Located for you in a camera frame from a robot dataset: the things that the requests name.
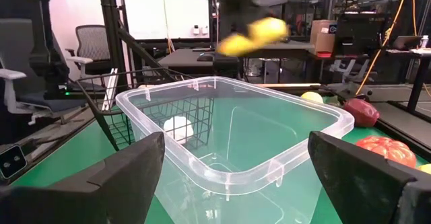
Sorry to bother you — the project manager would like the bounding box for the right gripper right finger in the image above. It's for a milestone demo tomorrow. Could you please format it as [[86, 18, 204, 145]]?
[[307, 130, 431, 224]]

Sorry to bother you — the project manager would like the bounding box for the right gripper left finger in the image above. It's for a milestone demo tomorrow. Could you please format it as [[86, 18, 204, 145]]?
[[0, 131, 166, 224]]

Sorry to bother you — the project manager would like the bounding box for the yellow-orange round fruit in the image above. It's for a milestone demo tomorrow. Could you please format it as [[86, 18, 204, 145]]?
[[217, 16, 290, 57]]

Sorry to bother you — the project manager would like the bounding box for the dark red apple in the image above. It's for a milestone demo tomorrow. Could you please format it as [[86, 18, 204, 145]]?
[[343, 98, 380, 128]]

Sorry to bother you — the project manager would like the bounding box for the green leafy vegetable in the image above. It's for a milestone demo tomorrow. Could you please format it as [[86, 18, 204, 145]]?
[[300, 91, 341, 108]]

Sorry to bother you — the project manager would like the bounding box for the green table mat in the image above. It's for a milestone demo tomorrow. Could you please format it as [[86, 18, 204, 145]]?
[[9, 96, 431, 224]]

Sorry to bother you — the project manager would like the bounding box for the orange-red ribbed pumpkin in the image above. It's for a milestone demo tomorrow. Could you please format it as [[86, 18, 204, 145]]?
[[356, 135, 418, 169]]

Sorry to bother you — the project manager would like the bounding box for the black computer mouse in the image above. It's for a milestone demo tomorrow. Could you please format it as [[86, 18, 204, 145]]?
[[197, 52, 216, 63]]

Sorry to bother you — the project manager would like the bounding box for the dark desk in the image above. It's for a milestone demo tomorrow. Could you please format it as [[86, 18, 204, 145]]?
[[157, 40, 316, 69]]

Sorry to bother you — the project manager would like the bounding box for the white whiteboard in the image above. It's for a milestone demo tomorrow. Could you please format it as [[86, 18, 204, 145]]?
[[114, 0, 210, 40]]

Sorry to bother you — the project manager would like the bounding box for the cardboard box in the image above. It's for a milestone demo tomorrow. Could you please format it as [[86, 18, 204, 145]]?
[[308, 19, 337, 55]]

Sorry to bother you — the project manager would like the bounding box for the white garlic bulb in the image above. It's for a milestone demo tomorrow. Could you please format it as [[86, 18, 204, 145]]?
[[163, 115, 195, 145]]

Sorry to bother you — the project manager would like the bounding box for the clear plastic bin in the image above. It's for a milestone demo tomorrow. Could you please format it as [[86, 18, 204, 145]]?
[[115, 75, 356, 224]]

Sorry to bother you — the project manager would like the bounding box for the black standing desk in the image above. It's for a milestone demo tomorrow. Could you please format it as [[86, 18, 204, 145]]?
[[385, 48, 431, 114]]

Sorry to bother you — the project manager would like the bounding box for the black equipment cabinet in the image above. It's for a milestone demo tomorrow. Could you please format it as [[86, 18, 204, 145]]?
[[335, 13, 388, 56]]

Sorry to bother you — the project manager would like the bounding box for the grey mesh office chair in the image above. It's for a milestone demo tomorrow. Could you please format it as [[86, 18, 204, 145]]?
[[65, 24, 112, 75]]

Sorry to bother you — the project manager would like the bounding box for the dark laptop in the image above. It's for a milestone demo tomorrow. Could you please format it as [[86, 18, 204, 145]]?
[[392, 34, 424, 51]]

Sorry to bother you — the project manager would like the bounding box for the grey white-armed office chair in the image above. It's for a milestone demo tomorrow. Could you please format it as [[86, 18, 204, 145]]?
[[0, 17, 88, 126]]

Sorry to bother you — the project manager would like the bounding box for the black wire basket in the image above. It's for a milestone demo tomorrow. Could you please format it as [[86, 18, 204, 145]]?
[[74, 67, 216, 153]]

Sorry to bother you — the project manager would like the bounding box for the small table-level camera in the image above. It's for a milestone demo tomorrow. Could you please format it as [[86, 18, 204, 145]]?
[[0, 145, 28, 180]]

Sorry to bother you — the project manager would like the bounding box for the black upright frame post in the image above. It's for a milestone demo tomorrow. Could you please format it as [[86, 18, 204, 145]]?
[[97, 0, 176, 90]]

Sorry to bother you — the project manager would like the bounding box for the yellow hanging cable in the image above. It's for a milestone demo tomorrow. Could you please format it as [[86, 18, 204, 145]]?
[[355, 0, 412, 96]]

